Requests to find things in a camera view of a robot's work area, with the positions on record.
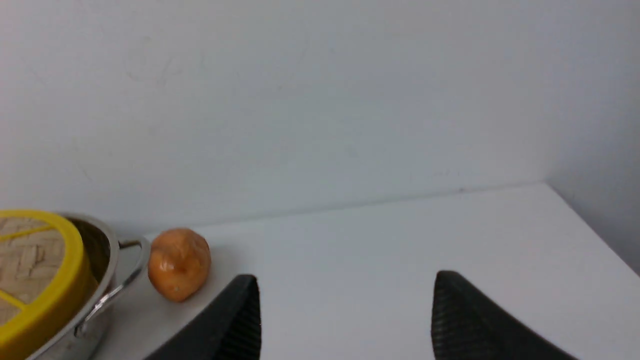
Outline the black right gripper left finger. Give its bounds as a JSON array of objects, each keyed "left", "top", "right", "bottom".
[{"left": 147, "top": 274, "right": 262, "bottom": 360}]

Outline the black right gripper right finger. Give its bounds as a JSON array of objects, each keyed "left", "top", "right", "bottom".
[{"left": 430, "top": 270, "right": 575, "bottom": 360}]

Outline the bamboo steamer lid yellow frame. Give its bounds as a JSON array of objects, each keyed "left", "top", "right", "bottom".
[{"left": 0, "top": 209, "right": 98, "bottom": 360}]

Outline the brown toy potato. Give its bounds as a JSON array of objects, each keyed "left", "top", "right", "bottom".
[{"left": 147, "top": 227, "right": 212, "bottom": 303}]

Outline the stainless steel two-handled pot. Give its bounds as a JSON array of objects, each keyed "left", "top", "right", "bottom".
[{"left": 29, "top": 211, "right": 151, "bottom": 360}]

